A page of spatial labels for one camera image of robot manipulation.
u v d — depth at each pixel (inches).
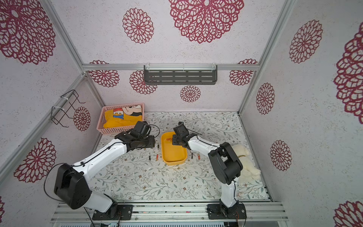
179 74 36.6
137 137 24.6
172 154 35.3
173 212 29.4
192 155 37.5
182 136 29.0
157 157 37.5
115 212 26.4
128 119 41.8
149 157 37.2
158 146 38.6
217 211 29.2
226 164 19.5
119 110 44.1
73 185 16.4
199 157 37.3
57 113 28.6
